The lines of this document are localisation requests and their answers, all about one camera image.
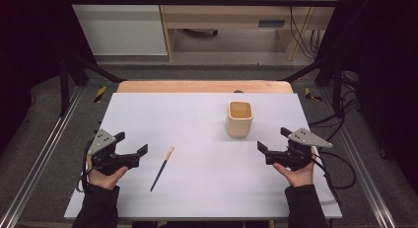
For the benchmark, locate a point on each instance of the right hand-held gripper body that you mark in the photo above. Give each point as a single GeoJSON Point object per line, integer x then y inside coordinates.
{"type": "Point", "coordinates": [297, 152]}

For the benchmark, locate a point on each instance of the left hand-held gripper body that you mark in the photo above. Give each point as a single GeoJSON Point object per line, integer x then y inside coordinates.
{"type": "Point", "coordinates": [105, 157]}

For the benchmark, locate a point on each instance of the beige square cup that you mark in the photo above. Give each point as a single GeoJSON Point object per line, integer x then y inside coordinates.
{"type": "Point", "coordinates": [239, 124]}

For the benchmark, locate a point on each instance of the person's left hand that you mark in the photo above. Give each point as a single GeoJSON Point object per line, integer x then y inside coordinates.
{"type": "Point", "coordinates": [104, 180]}

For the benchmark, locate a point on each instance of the person's right hand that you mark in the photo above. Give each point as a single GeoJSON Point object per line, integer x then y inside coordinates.
{"type": "Point", "coordinates": [299, 177]}

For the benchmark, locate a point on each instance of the yellow clamp right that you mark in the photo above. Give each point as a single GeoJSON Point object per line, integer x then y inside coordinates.
{"type": "Point", "coordinates": [309, 94]}

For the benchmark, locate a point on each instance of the yellow black tape mark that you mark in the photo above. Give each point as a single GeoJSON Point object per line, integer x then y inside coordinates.
{"type": "Point", "coordinates": [100, 94]}

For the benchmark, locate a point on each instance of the white board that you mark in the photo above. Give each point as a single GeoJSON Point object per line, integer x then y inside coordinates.
{"type": "Point", "coordinates": [203, 175]}

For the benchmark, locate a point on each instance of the black metal stand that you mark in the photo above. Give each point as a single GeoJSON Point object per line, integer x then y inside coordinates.
{"type": "Point", "coordinates": [64, 90]}
{"type": "Point", "coordinates": [337, 90]}

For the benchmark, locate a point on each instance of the wooden table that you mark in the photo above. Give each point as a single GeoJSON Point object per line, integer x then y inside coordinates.
{"type": "Point", "coordinates": [184, 87]}

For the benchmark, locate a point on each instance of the white cabinet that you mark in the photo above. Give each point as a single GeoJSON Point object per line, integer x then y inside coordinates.
{"type": "Point", "coordinates": [121, 27]}

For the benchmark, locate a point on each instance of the black curtain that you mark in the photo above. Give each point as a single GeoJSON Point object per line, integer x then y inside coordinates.
{"type": "Point", "coordinates": [387, 73]}
{"type": "Point", "coordinates": [29, 57]}

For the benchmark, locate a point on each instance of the wooden desk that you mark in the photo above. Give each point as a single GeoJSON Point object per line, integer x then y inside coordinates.
{"type": "Point", "coordinates": [230, 15]}

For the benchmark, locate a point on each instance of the aluminium rail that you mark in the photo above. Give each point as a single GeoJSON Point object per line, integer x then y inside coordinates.
{"type": "Point", "coordinates": [42, 149]}
{"type": "Point", "coordinates": [361, 175]}

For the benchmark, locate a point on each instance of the black horizontal frame bar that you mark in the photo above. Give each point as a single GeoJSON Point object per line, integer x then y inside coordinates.
{"type": "Point", "coordinates": [197, 1]}

